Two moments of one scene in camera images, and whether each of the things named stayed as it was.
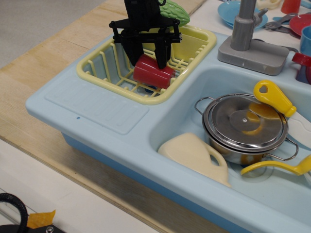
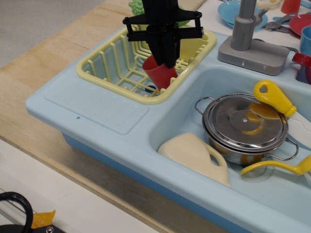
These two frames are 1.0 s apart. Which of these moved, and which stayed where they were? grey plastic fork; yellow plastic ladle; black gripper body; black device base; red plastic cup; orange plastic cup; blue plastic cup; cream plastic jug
Moved: red plastic cup; black gripper body
Stayed: cream plastic jug; black device base; blue plastic cup; grey plastic fork; yellow plastic ladle; orange plastic cup
